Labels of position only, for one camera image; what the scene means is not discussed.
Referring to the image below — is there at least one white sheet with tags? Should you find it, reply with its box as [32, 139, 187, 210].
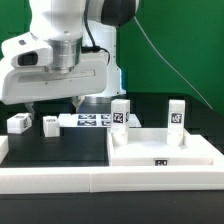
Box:
[58, 113, 141, 128]

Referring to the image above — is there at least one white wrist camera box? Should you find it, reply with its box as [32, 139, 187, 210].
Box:
[1, 32, 53, 67]

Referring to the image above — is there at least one white U-shaped fence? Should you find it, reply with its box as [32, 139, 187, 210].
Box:
[0, 136, 224, 194]

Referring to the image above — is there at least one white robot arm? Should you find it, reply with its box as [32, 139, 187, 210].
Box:
[0, 0, 139, 108]

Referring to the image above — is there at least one white square table top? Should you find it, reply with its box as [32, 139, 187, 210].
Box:
[107, 128, 224, 166]

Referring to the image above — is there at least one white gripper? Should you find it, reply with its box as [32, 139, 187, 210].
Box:
[0, 54, 107, 119]

